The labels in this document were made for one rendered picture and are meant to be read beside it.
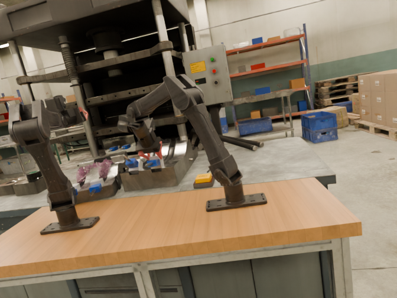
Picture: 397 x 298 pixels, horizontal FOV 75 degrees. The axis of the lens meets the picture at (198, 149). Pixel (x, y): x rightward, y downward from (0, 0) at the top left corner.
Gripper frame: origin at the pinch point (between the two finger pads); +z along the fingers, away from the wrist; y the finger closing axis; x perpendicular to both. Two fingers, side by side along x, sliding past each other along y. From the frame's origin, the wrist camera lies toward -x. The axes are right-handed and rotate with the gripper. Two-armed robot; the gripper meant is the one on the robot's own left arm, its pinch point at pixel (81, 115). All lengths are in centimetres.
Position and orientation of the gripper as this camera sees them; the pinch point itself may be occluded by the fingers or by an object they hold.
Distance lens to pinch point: 140.5
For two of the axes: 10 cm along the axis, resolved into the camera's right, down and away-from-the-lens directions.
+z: 1.0, -2.5, 9.6
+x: 3.5, 9.1, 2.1
